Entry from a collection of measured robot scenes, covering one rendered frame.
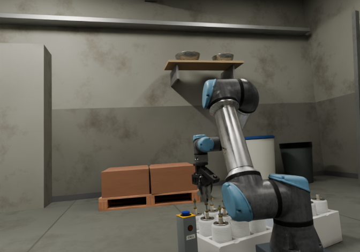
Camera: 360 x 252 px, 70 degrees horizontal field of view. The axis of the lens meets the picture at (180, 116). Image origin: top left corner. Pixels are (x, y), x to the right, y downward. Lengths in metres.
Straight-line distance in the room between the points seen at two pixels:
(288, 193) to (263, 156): 2.77
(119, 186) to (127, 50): 2.20
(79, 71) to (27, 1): 1.28
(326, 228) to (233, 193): 1.16
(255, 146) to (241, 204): 2.81
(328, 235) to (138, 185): 1.93
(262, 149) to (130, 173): 1.73
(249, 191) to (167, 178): 2.29
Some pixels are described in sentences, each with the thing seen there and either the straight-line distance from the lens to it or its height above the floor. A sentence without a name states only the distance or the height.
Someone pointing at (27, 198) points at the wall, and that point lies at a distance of 3.81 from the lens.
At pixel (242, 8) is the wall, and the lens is 5.17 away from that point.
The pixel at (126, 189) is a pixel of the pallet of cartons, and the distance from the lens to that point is 3.07.
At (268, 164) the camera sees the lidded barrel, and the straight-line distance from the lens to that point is 3.66.
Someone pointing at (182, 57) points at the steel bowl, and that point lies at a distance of 3.86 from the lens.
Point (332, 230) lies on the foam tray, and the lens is 1.95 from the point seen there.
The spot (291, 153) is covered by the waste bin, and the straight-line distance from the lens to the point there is 4.24.
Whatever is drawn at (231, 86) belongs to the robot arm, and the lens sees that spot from 1.01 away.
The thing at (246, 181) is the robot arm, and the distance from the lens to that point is 0.82.
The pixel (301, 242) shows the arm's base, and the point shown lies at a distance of 0.89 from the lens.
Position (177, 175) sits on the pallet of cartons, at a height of 0.33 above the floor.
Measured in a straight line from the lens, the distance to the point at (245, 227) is 1.44.
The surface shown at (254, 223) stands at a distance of 1.51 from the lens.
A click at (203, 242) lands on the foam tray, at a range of 1.43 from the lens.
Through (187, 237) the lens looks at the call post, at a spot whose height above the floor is 0.23.
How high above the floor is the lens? 0.64
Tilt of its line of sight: 7 degrees up
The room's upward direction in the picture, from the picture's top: 4 degrees counter-clockwise
